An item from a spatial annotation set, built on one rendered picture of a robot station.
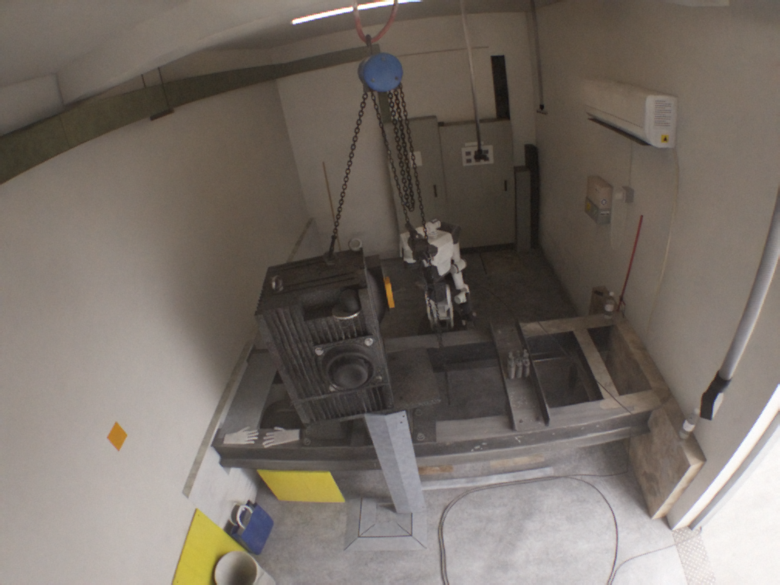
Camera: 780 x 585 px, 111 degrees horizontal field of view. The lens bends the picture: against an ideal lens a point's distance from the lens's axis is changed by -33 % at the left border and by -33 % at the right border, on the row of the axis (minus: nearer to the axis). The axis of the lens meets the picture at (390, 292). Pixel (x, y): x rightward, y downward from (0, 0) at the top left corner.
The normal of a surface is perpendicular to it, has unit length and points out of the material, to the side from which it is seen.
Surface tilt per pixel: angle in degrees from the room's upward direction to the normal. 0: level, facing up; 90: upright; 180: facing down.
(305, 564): 0
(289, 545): 0
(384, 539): 10
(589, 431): 90
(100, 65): 90
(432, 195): 90
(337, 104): 90
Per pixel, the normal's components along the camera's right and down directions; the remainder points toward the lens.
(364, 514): -0.04, -0.83
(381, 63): 0.27, 0.52
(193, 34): -0.04, 0.55
